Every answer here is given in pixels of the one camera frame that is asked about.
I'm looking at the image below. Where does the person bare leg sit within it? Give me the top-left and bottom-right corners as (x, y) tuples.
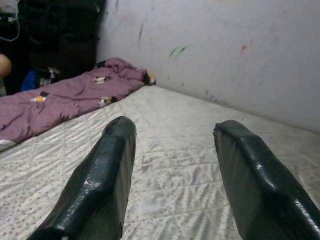
(0, 53), (13, 77)

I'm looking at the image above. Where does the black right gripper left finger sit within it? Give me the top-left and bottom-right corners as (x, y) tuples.
(26, 116), (138, 240)

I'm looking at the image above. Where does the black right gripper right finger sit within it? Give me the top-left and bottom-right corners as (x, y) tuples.
(212, 119), (320, 240)

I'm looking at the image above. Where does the purple cartoon print blanket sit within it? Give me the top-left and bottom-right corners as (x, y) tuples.
(0, 57), (157, 146)

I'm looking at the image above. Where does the white quilted mattress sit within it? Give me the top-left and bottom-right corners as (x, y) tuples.
(0, 84), (320, 240)

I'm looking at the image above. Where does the blue bag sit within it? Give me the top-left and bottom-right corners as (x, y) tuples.
(20, 69), (48, 92)

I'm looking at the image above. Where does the dark wardrobe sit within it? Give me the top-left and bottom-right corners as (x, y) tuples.
(0, 0), (107, 96)

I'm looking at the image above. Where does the black bag white print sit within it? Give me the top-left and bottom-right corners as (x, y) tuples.
(37, 66), (62, 88)

